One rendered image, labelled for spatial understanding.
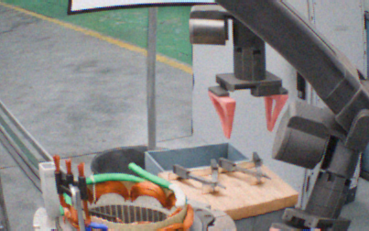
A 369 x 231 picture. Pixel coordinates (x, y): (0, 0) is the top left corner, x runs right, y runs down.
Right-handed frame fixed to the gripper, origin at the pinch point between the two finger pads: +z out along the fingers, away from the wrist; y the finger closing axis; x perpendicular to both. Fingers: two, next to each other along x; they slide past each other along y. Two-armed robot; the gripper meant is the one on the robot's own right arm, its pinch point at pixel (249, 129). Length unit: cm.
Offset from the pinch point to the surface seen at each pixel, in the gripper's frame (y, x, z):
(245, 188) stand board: 2.3, 4.5, 8.8
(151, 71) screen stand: -15, -88, 13
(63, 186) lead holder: 39.5, 26.5, -5.7
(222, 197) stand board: 7.5, 6.3, 8.7
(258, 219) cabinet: 2.8, 11.6, 12.3
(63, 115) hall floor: -52, -374, 117
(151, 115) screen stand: -15, -88, 26
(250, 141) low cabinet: -104, -201, 84
